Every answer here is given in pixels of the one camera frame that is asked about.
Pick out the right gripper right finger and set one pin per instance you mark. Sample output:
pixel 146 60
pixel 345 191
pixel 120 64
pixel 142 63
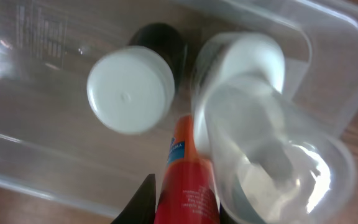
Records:
pixel 224 217

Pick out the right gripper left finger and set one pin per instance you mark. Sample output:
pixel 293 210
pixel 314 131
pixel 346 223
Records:
pixel 141 207

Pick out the orange tube white cap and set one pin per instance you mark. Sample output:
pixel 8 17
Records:
pixel 187 194

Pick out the white spray bottle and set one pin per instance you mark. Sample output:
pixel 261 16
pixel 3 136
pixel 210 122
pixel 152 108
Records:
pixel 272 162

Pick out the dark bottle white cap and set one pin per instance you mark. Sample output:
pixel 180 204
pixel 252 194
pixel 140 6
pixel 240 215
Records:
pixel 131 90

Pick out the clear plastic container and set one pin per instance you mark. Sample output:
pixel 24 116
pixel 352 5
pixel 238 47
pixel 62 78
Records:
pixel 53 146

